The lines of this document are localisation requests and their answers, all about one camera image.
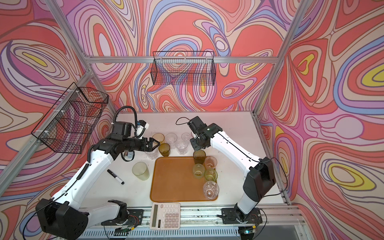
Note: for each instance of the pale green textured cup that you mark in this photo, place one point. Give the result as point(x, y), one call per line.
point(199, 171)

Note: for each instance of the brown textured cup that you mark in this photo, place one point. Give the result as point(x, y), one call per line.
point(199, 157)

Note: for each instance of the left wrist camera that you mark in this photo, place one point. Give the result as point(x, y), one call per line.
point(142, 126)

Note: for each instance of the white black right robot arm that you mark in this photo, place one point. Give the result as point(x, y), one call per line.
point(259, 173)

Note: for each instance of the orange plastic tray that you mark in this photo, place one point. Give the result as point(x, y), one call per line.
point(173, 181)

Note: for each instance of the green ribbed glass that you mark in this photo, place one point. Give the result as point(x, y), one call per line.
point(211, 175)

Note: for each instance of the yellow amber glass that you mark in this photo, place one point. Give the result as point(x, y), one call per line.
point(159, 137)

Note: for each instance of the pink textured cup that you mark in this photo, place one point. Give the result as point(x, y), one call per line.
point(210, 162)

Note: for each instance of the black wire basket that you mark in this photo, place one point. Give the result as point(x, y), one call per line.
point(183, 68)
point(68, 124)

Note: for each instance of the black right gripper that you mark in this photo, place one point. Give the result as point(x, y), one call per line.
point(196, 146)

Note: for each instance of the black marker pen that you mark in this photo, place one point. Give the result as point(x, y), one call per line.
point(116, 177)

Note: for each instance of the clear glass back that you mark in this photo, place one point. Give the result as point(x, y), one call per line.
point(171, 139)

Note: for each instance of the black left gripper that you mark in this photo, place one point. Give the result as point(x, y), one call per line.
point(149, 143)

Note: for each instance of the pale yellow frosted cup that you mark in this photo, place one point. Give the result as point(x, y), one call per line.
point(141, 171)

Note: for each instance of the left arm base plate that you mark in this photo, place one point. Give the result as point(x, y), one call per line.
point(134, 218)

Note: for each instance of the olive textured cup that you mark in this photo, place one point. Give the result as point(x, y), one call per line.
point(165, 149)

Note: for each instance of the black wire basket left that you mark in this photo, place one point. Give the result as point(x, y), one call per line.
point(68, 124)

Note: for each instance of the clear wide glass left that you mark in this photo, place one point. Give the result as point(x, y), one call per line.
point(153, 155)

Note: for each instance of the small clear glass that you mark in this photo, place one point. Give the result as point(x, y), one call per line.
point(186, 136)

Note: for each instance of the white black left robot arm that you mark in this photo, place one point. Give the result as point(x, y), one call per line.
point(62, 214)

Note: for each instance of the black wire basket back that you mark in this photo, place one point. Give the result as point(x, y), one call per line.
point(183, 68)

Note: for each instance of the white desk calculator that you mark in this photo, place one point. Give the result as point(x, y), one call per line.
point(165, 216)

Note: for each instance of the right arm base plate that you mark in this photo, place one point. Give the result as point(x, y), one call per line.
point(235, 216)

